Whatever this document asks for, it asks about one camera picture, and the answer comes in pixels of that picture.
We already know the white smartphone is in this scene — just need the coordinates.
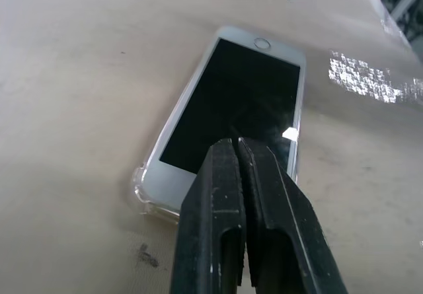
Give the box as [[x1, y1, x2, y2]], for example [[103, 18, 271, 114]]
[[144, 26, 307, 213]]

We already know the clear plastic phone case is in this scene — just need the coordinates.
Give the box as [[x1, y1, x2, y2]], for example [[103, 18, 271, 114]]
[[131, 25, 308, 225]]

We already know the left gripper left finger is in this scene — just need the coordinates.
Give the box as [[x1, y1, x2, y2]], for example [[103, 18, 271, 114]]
[[171, 137, 248, 294]]

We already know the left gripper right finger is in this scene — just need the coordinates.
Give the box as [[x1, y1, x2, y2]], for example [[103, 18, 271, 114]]
[[237, 137, 350, 294]]

